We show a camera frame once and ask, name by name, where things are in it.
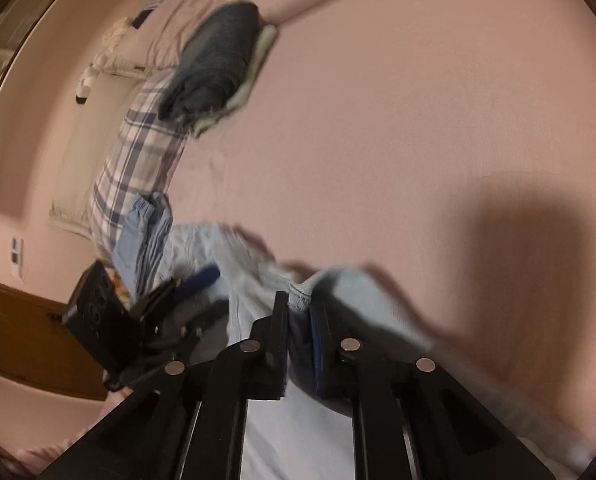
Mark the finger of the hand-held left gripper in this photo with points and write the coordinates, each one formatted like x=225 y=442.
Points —
x=203 y=277
x=173 y=335

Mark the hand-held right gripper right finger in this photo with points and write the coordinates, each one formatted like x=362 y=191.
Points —
x=320 y=355

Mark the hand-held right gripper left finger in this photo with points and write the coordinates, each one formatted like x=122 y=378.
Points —
x=268 y=360

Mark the light blue pants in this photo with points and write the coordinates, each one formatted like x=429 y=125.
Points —
x=298 y=435

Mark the dark grey folded pants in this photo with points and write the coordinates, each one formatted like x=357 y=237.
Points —
x=213 y=60

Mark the blue striped shorts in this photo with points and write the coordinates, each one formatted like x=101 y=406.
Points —
x=145 y=240

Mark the brown wooden furniture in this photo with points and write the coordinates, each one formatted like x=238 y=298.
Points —
x=23 y=340

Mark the plaid cloth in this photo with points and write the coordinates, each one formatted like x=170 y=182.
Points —
x=133 y=160

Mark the cream pillow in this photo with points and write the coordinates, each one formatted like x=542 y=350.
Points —
x=85 y=160

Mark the pink bed sheet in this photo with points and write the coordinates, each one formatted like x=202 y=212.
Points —
x=402 y=160

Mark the pale green folded cloth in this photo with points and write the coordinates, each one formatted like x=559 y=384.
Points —
x=250 y=67

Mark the white plush toy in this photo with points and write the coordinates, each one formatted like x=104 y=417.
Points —
x=98 y=65

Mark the small dark item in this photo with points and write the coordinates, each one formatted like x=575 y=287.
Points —
x=140 y=19

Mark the white wall socket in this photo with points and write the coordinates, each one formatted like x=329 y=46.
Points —
x=18 y=257

